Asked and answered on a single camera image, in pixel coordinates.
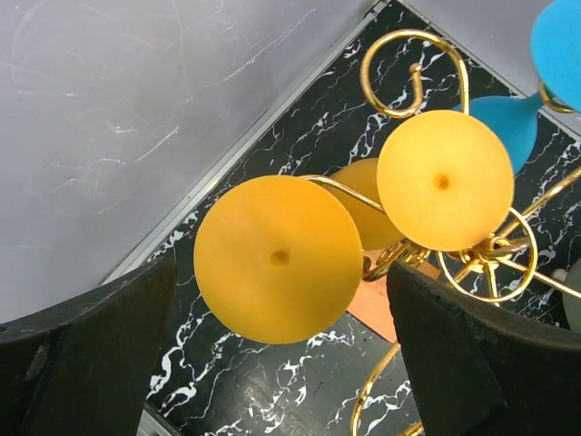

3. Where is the yellow wine glass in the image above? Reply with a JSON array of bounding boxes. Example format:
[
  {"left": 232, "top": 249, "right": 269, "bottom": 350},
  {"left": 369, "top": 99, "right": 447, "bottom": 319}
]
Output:
[
  {"left": 193, "top": 175, "right": 363, "bottom": 344},
  {"left": 329, "top": 108, "right": 516, "bottom": 253}
]

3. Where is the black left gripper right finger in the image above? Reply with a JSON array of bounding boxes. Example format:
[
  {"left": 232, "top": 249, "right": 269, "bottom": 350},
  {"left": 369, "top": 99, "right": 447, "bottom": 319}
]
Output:
[{"left": 387, "top": 262, "right": 580, "bottom": 435}]

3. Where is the blue wine glass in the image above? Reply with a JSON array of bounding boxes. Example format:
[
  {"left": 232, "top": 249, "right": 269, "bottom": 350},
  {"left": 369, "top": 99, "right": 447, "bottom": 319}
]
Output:
[{"left": 469, "top": 0, "right": 580, "bottom": 173}]

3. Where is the gold wire glass rack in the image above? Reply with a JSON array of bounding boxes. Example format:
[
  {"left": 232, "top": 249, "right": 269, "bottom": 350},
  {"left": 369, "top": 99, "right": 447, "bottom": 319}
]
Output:
[{"left": 301, "top": 29, "right": 581, "bottom": 436}]

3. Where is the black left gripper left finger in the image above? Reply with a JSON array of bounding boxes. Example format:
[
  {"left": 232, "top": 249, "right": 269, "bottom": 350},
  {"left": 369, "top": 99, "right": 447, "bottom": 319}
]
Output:
[{"left": 1, "top": 253, "right": 177, "bottom": 435}]

